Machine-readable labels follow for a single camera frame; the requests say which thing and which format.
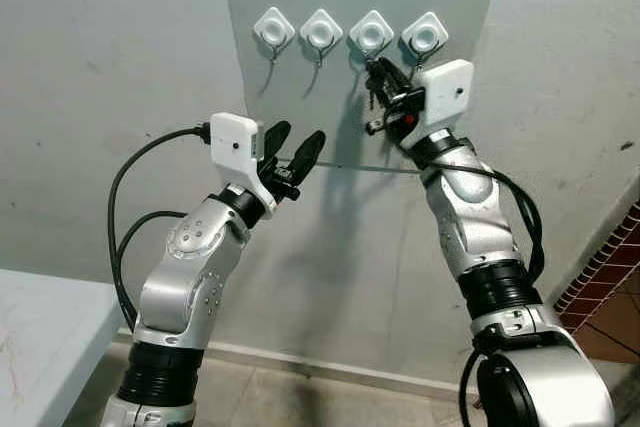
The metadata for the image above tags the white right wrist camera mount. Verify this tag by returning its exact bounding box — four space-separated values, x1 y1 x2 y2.
413 58 477 140

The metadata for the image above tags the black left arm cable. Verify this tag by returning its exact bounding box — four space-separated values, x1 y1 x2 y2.
107 123 215 334

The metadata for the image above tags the grey wall panel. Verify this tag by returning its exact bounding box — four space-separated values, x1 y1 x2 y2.
219 0 507 175

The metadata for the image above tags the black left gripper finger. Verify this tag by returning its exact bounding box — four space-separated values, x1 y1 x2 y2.
285 129 328 186
261 119 294 164

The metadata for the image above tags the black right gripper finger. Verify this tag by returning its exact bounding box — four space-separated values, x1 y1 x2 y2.
381 59 417 98
364 58 397 104

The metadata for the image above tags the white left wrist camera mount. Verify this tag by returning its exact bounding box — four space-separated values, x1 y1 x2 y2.
207 112 281 215

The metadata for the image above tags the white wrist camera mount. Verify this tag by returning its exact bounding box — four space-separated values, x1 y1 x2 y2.
207 112 281 215
413 58 477 140

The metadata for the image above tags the white adhesive wall hook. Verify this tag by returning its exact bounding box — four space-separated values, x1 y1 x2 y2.
252 6 297 66
348 9 397 60
299 8 345 69
400 11 450 60

